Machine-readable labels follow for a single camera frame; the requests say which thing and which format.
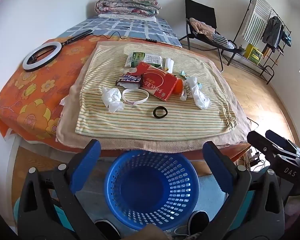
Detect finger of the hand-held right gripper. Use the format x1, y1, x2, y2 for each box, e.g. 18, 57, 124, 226
265, 129, 300, 155
247, 131, 282, 161

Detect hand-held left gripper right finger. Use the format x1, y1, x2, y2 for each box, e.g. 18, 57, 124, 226
202, 141, 285, 240

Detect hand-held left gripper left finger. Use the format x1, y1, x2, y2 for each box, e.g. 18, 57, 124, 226
17, 139, 120, 240

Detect blue plastic basket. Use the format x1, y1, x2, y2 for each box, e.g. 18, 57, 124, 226
104, 150, 200, 231

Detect beige towel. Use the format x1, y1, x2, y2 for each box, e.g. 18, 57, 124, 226
55, 40, 252, 153

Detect black white sneaker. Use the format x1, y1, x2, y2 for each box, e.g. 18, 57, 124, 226
94, 219, 121, 240
187, 210, 210, 236

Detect crumpled white tissue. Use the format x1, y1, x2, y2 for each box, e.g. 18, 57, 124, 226
101, 87, 125, 113

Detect white plastic bag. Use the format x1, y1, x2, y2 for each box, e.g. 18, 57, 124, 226
180, 76, 211, 110

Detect striped yellow towel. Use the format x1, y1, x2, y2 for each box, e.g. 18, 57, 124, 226
75, 41, 238, 140

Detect white silicone wristband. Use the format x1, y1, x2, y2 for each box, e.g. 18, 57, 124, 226
122, 89, 150, 105

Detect black drying rack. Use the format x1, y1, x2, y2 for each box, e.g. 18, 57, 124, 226
234, 0, 293, 85

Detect yellow plastic crate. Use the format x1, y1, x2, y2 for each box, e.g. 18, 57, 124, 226
244, 44, 263, 63

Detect purple black wrapper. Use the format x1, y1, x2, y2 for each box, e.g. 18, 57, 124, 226
116, 74, 142, 87

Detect red cardboard box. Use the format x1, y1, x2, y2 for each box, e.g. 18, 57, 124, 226
139, 72, 180, 102

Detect teal hanging garment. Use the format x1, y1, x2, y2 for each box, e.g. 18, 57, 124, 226
281, 27, 292, 48

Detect dark hanging jacket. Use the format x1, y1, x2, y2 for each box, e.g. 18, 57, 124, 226
261, 16, 284, 50

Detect striped garment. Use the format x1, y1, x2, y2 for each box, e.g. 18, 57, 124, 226
210, 34, 237, 50

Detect green white milk carton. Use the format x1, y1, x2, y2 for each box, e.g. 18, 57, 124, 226
125, 52, 163, 69

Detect green striped hanging towel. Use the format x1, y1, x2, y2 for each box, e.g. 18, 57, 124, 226
242, 0, 272, 45

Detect pink beige clothes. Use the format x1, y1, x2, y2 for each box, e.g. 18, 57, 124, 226
189, 18, 217, 34

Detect blue plaid bedsheet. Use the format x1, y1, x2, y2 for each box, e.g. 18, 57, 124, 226
56, 15, 183, 48

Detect black folding chair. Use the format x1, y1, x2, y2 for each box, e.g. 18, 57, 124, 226
179, 0, 245, 72

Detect folded floral quilt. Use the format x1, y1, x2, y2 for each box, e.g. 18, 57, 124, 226
95, 0, 162, 18

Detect black hair tie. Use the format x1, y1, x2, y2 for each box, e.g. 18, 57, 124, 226
153, 107, 168, 118

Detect white ring light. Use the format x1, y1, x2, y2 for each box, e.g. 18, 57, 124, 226
22, 42, 63, 72

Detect black cable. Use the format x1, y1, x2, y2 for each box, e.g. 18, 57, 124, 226
90, 31, 148, 40

